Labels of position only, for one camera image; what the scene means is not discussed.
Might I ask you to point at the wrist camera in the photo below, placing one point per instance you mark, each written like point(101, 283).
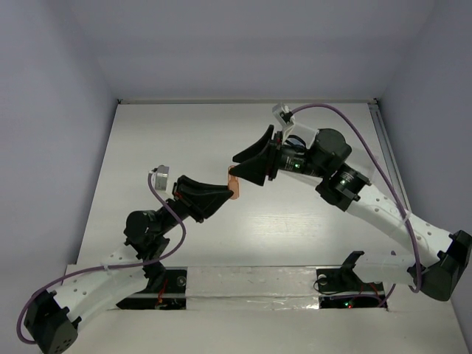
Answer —
point(158, 179)
point(285, 118)

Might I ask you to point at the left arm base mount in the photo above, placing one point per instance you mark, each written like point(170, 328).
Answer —
point(165, 290)

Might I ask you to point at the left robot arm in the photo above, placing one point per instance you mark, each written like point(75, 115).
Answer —
point(55, 314)

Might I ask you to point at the orange highlighter pen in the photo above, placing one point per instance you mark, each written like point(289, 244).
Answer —
point(233, 184)

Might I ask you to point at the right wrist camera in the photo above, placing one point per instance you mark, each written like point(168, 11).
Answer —
point(285, 118)

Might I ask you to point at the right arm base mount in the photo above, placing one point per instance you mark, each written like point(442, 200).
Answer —
point(340, 288)

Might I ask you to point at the white compartment organizer tray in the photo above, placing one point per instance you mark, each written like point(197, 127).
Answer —
point(305, 133)

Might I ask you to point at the paper clip jar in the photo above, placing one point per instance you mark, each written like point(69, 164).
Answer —
point(295, 141)

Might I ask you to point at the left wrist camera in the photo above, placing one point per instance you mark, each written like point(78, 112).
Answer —
point(158, 179)

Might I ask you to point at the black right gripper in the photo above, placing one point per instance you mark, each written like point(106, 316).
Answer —
point(254, 169)

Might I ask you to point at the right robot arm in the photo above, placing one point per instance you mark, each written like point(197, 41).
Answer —
point(438, 258)

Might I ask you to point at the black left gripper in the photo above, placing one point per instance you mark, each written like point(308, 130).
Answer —
point(198, 200)

